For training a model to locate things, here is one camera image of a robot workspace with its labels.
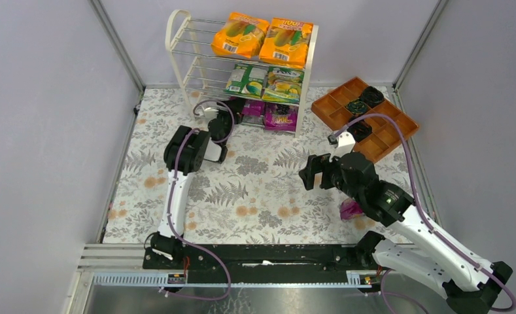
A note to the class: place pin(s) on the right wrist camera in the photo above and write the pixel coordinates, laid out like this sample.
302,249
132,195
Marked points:
343,144

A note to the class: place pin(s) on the green Fox's candy bag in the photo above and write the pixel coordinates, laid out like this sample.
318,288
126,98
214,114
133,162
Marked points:
283,85

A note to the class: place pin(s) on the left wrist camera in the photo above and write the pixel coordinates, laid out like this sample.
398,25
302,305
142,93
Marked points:
209,113

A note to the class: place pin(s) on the orange compartment tray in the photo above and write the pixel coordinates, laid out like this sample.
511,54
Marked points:
386,120

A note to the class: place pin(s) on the orange mango candy bag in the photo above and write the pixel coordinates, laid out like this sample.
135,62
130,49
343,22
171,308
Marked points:
286,43
241,35

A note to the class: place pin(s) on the black round object bottom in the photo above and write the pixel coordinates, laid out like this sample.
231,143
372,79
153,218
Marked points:
359,129

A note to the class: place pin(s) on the black round object top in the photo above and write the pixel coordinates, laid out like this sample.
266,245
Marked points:
371,96

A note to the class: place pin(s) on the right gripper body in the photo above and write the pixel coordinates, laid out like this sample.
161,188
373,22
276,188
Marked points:
324,174

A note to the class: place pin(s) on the white floral tablecloth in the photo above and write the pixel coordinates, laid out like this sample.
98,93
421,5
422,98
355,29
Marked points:
255,196

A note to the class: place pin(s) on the white metal shelf rack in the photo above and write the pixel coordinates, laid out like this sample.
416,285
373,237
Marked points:
202,74

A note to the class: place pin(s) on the black round object middle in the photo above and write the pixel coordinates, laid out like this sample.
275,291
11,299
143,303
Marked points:
357,107

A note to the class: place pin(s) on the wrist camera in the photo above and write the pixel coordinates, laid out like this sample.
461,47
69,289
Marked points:
209,113
343,144

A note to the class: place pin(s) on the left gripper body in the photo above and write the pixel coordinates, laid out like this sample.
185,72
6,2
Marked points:
233,105

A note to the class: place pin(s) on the purple grape candy bag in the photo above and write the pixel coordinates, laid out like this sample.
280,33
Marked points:
350,209
278,117
253,107

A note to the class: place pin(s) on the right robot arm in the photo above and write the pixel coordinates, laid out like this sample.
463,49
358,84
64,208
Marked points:
468,282

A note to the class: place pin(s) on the black round object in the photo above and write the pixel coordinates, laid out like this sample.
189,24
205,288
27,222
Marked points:
359,129
357,107
371,96

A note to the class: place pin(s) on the green candy bag underneath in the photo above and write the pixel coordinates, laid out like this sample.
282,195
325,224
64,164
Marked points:
246,80

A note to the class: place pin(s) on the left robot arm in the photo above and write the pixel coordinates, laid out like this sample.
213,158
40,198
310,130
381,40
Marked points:
184,155

